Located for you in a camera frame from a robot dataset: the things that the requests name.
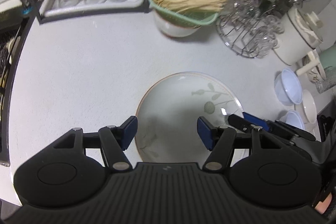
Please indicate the white plastic bowl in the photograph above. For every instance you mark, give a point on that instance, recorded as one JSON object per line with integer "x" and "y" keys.
{"x": 307, "y": 108}

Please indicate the white drip tray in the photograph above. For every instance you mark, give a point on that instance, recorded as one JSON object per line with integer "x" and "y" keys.
{"x": 51, "y": 8}

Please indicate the white ceramic bowl under colander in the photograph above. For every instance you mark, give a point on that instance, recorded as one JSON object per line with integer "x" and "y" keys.
{"x": 172, "y": 30}

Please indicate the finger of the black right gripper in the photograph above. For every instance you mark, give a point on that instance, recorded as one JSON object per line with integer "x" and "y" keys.
{"x": 256, "y": 121}
{"x": 241, "y": 124}

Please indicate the wire glass drying rack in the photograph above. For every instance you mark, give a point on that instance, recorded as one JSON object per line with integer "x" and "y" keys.
{"x": 249, "y": 27}

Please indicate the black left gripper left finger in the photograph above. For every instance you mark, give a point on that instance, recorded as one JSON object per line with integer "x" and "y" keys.
{"x": 114, "y": 141}

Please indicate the mint green kettle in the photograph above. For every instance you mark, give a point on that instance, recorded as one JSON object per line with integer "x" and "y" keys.
{"x": 327, "y": 62}

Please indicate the white electric cooking pot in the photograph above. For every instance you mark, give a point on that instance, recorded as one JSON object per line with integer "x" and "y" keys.
{"x": 301, "y": 36}

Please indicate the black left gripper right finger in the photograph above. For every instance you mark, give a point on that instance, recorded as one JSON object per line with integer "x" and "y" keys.
{"x": 219, "y": 141}

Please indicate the translucent plastic bowl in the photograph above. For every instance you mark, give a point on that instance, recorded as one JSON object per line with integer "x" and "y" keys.
{"x": 288, "y": 88}
{"x": 294, "y": 119}

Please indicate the black induction cooktop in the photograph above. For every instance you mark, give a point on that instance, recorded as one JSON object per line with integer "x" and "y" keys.
{"x": 326, "y": 120}

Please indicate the tall textured clear glass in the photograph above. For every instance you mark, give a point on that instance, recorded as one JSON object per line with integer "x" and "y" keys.
{"x": 330, "y": 81}

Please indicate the white plate with leaf pattern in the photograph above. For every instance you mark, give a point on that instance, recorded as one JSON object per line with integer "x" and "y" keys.
{"x": 168, "y": 112}

